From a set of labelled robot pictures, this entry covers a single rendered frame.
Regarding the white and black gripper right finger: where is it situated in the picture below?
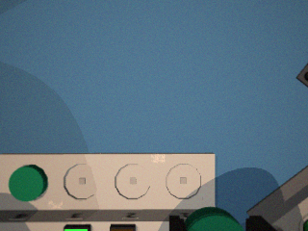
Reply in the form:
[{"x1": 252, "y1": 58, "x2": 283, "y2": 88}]
[{"x1": 245, "y1": 216, "x2": 277, "y2": 231}]

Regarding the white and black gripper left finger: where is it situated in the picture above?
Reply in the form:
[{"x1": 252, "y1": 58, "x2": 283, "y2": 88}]
[{"x1": 169, "y1": 216, "x2": 187, "y2": 231}]

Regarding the white key housing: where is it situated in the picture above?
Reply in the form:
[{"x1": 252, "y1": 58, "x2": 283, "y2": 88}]
[{"x1": 246, "y1": 166, "x2": 308, "y2": 231}]

